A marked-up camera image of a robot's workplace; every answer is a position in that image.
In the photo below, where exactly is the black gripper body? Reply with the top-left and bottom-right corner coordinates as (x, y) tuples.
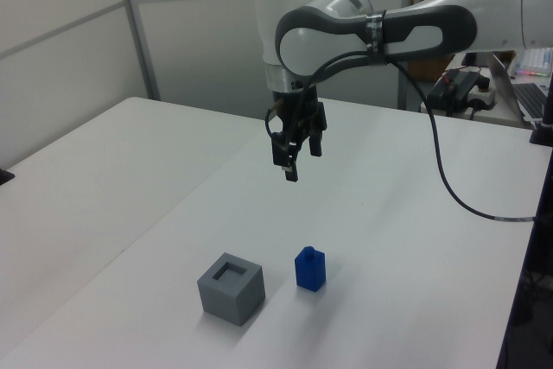
(271, 88), (328, 134)

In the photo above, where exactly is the blue block with knob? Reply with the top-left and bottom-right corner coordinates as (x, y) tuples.
(294, 245), (327, 291)

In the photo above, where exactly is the grey hollow cuboid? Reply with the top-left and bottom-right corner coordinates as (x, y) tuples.
(197, 251), (265, 327)

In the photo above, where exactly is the black electronics box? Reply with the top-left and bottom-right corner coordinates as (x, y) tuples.
(427, 69), (480, 118)

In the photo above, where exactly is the white power strip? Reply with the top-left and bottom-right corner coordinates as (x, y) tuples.
(465, 83), (497, 111)

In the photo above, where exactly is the silver laptop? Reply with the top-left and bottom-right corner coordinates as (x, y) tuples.
(486, 51), (552, 124)

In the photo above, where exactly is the black clamped stand pole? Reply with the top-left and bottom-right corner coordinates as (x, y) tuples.
(529, 70), (553, 146)

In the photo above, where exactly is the backlit keyboard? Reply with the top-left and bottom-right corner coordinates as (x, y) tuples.
(513, 48), (553, 81)

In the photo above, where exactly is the black cable strap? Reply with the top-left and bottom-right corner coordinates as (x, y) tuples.
(365, 9), (387, 66)

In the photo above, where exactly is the black hanging arm cable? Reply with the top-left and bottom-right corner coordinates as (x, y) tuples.
(264, 49), (541, 224)

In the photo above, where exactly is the thick black frame post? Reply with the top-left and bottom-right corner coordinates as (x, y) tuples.
(496, 178), (553, 369)

